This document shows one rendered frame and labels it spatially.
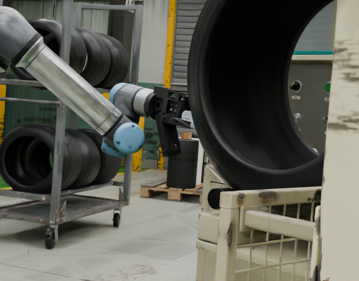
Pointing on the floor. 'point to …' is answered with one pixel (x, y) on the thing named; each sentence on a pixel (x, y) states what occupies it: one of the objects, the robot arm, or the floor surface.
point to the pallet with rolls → (181, 173)
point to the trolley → (43, 190)
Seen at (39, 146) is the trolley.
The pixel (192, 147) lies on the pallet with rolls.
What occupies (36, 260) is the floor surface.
